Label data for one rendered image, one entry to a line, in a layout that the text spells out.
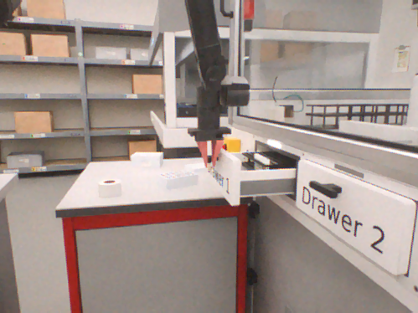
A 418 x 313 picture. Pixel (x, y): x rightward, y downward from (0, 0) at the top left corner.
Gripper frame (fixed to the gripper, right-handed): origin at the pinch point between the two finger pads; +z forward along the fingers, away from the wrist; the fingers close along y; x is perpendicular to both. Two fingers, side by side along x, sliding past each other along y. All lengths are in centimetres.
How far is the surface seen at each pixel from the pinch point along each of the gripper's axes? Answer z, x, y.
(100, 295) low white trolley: 42, 13, -33
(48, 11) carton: -116, 367, -124
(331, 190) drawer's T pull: -1.7, -31.2, 14.4
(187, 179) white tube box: 11.3, 25.7, -2.9
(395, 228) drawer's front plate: 0.9, -41.6, 17.8
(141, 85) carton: -26, 380, -18
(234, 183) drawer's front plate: 2.2, -11.5, 3.2
